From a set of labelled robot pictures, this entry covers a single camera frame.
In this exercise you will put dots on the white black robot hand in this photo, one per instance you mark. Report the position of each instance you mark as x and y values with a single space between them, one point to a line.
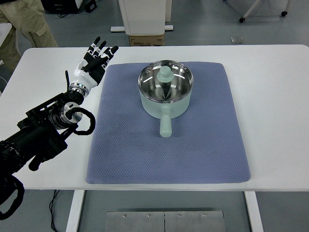
92 67

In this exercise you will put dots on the green pot with handle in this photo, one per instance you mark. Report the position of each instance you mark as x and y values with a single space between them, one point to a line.
165 88

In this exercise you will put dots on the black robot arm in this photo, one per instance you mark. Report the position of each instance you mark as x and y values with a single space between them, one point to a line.
42 136

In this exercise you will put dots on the black equipment on floor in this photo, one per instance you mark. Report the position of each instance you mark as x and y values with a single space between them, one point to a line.
68 6

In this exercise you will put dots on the cardboard box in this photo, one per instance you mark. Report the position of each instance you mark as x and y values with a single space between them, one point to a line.
147 40

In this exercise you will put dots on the person in khaki trousers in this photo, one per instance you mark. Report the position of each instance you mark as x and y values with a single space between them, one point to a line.
27 17

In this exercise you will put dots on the blue textured mat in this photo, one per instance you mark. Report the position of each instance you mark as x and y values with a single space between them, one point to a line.
205 147

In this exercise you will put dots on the silver floor socket cover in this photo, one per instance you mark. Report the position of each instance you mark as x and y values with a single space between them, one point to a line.
237 40

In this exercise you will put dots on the metal floor plate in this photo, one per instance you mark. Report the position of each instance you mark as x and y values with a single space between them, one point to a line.
166 221

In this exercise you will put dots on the white cabinet pedestal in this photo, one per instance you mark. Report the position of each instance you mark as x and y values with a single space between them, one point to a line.
144 17

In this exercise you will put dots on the white table frame leg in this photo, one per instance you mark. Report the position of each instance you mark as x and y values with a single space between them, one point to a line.
75 211

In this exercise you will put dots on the wheeled white cart frame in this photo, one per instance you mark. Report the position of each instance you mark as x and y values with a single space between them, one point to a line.
255 11

